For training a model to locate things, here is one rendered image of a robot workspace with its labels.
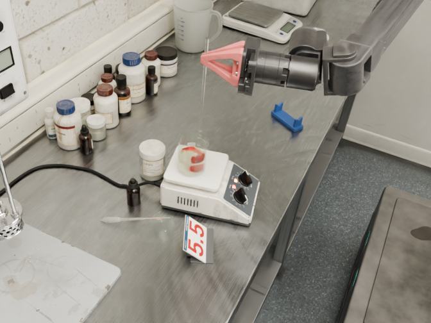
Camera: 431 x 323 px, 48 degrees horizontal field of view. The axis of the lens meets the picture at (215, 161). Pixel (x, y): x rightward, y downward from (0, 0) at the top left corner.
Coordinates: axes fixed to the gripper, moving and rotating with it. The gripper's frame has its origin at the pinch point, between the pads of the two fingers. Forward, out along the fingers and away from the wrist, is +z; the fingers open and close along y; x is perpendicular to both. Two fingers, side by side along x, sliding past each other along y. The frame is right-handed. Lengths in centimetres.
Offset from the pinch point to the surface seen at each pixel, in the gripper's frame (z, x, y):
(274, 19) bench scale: -12, 28, -92
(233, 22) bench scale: 3, 30, -89
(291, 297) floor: -34, 109, -35
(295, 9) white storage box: -19, 30, -109
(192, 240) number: -1.9, 32.6, 13.6
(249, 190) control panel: -11.7, 31.3, -2.5
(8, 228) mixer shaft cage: 25.5, 19.1, 29.4
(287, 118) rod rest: -19, 33, -36
